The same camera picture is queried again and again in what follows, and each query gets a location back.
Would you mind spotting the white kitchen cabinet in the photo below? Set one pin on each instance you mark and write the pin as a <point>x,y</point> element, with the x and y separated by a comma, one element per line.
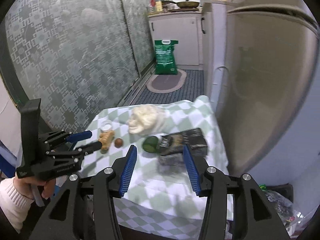
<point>201,35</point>

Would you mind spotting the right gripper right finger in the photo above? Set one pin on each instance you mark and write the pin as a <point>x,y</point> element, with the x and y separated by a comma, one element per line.
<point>253,215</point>

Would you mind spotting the patterned glass sliding door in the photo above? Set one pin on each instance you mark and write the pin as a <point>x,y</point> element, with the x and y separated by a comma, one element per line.
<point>78,56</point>

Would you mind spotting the green rice bag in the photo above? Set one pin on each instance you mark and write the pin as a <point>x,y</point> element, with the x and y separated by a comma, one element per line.
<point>165,60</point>

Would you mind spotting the white plastic bag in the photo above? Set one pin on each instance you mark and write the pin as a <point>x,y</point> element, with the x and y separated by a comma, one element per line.
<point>146,119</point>

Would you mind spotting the white folded step stool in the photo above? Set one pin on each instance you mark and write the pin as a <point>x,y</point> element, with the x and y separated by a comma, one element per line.
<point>219,85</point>

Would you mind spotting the white plastic lid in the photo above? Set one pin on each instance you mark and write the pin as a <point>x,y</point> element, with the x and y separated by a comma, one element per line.
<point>106,126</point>

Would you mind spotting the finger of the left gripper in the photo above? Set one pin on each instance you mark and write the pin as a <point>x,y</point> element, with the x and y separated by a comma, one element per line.
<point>91,147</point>
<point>79,136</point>

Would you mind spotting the frying pan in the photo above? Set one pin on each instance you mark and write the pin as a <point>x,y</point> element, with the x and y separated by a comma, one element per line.
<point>183,4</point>

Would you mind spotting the green avocado half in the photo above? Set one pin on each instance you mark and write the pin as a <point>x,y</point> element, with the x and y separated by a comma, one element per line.
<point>150,144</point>

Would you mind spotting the clear plastic bottle red cap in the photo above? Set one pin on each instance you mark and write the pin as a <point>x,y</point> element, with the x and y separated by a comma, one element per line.
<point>151,6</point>

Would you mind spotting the brown round fruit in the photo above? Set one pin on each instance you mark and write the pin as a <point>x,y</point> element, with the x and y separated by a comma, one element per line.
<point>118,143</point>

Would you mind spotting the silver refrigerator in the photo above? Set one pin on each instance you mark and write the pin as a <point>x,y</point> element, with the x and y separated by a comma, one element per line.
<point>271,51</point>

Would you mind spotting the white sweater sleeve forearm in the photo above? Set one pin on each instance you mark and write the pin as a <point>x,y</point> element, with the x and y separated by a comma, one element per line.
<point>14,205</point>

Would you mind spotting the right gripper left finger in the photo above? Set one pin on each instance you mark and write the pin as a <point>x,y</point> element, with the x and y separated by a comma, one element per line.
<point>84,207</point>

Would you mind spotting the yellow oil bottle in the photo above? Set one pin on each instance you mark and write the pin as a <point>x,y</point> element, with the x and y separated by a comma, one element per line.
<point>159,6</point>

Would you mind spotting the ginger root piece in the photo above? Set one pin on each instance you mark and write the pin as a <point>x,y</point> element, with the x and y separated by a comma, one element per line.
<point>106,139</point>

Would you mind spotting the green white checkered tablecloth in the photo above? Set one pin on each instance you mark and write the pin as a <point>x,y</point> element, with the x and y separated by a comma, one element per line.
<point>160,199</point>

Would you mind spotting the oval grey floor mat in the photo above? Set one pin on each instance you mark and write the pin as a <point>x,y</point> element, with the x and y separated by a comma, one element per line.
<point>162,84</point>

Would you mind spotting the striped blue floor rug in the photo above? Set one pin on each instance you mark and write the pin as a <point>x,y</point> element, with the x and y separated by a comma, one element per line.
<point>191,89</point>

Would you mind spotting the black snack package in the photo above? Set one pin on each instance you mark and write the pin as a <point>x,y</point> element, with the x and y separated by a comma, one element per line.
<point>171,146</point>

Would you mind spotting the trash bag with bottles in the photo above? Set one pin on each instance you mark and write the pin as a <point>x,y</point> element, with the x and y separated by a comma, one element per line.
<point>282,197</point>

